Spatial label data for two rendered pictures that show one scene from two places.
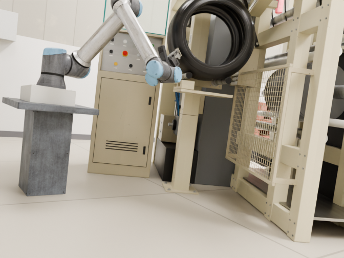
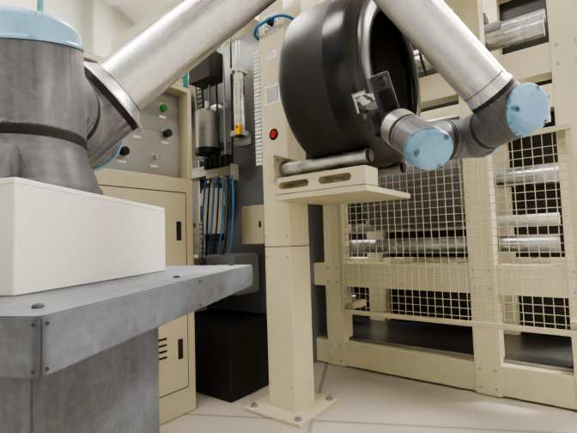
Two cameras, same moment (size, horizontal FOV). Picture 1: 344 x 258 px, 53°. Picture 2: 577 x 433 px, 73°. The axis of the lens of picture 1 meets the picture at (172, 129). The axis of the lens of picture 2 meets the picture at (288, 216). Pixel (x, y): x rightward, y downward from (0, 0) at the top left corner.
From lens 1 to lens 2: 1.94 m
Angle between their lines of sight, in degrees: 44
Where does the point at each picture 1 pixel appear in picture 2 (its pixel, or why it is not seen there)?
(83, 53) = (139, 72)
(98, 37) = (204, 21)
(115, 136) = not seen: hidden behind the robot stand
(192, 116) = (303, 247)
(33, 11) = not seen: outside the picture
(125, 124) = not seen: hidden behind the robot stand
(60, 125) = (129, 369)
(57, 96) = (121, 238)
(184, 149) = (300, 320)
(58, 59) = (75, 72)
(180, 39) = (366, 73)
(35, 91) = (35, 221)
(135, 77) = (143, 179)
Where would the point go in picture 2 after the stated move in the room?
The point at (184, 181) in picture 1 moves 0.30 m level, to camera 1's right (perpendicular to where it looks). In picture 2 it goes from (307, 386) to (355, 367)
